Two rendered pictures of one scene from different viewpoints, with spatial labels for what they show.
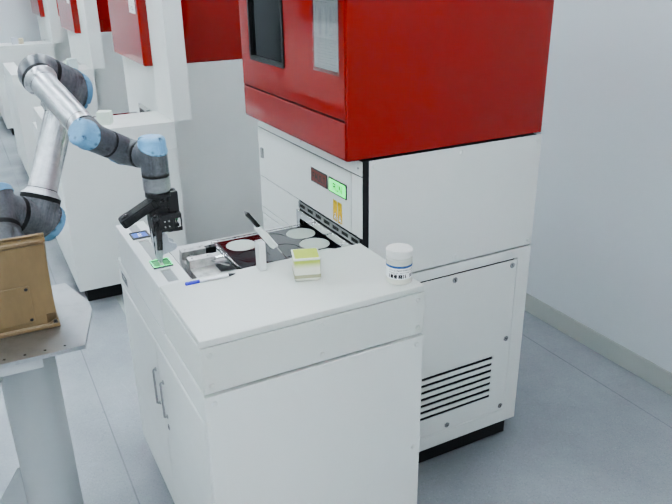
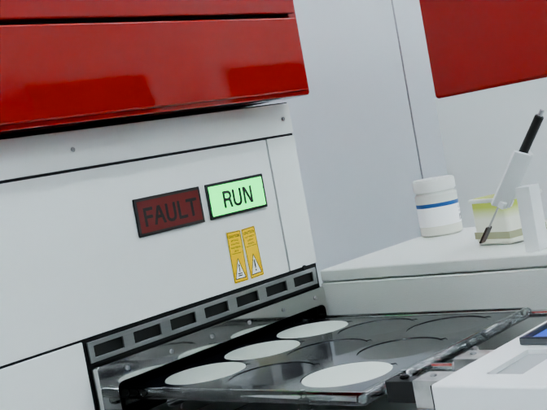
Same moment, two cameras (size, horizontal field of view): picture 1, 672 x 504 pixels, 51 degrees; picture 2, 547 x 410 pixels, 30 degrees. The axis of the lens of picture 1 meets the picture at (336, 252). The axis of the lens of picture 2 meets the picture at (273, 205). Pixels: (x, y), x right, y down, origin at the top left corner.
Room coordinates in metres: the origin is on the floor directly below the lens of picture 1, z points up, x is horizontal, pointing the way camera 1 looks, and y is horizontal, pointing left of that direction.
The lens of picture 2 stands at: (2.60, 1.32, 1.15)
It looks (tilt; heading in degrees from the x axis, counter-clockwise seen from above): 3 degrees down; 248
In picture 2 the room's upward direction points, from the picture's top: 10 degrees counter-clockwise
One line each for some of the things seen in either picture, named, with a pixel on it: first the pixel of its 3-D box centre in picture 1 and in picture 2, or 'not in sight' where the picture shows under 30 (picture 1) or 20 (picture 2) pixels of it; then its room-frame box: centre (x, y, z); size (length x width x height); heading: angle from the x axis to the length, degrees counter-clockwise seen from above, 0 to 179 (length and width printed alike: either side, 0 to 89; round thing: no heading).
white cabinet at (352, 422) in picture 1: (257, 403); not in sight; (1.96, 0.27, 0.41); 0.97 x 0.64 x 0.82; 28
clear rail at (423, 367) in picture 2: (232, 261); (454, 351); (2.02, 0.33, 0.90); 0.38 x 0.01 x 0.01; 28
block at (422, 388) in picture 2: (192, 252); (457, 389); (2.10, 0.47, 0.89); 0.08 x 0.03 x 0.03; 118
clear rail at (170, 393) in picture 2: (262, 233); (231, 395); (2.26, 0.25, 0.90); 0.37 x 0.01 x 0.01; 118
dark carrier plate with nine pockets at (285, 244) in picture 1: (284, 250); (327, 351); (2.10, 0.17, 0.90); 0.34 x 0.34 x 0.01; 28
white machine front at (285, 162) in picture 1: (306, 190); (100, 294); (2.35, 0.10, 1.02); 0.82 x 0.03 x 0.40; 28
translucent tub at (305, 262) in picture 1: (306, 264); (508, 216); (1.75, 0.08, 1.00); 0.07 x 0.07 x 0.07; 8
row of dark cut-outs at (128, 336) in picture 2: (327, 222); (215, 309); (2.19, 0.03, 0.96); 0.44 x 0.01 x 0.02; 28
